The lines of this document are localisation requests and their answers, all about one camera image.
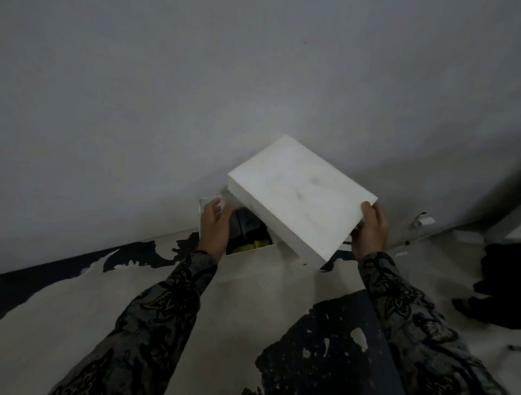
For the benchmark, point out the person's left hand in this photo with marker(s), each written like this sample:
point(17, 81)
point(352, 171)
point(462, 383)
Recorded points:
point(215, 232)

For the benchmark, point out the person's right hand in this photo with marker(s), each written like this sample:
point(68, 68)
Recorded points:
point(370, 234)

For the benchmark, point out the purple grey cloth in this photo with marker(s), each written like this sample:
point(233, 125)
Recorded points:
point(246, 221)

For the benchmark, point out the white box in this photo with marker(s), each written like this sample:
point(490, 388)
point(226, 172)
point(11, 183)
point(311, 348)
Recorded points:
point(260, 262)

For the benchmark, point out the white box lid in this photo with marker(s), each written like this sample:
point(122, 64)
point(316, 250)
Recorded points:
point(301, 195)

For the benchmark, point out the person's left forearm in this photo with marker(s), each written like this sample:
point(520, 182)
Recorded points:
point(142, 329)

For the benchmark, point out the person's right forearm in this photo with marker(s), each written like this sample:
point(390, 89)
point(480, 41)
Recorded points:
point(419, 325)

